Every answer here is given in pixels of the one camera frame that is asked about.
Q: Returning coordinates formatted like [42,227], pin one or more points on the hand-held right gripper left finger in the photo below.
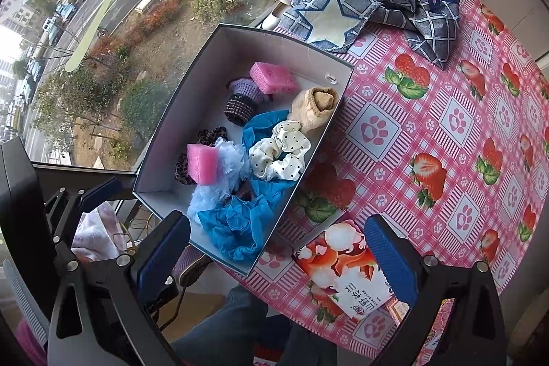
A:
[165,250]

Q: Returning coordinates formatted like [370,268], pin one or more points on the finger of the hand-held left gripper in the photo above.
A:
[23,203]
[103,192]

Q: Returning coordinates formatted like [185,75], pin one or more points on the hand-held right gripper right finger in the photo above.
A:
[390,259]

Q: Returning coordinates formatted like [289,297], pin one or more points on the large blue cloth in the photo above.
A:
[240,228]

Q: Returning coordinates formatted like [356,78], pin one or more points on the pink sponge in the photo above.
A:
[274,76]
[201,164]

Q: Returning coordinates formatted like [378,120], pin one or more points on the leopard print scrunchie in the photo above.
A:
[210,134]

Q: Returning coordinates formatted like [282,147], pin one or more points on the white polka dot scrunchie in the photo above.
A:
[278,151]

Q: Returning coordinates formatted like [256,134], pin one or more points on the small blue cloth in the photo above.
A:
[261,126]

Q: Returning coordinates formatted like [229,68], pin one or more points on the purple striped knit sock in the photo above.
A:
[240,100]

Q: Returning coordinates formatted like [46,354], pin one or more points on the beige sock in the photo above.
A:
[313,108]

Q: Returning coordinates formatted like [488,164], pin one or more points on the grey cardboard box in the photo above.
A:
[206,48]

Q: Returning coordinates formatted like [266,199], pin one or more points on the purple knit slipper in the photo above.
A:
[188,267]

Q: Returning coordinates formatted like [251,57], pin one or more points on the white pink cloth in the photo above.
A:
[98,233]

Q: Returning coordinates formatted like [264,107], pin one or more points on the peach print tissue pack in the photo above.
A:
[343,263]

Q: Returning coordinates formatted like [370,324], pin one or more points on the person's jeans leg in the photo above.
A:
[240,327]

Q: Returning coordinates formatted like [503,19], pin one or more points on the pink strawberry print tablecloth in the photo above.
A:
[450,134]

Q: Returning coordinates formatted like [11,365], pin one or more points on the white shoe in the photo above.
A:
[278,12]

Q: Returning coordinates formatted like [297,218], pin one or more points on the dark plaid cloth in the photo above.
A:
[373,6]

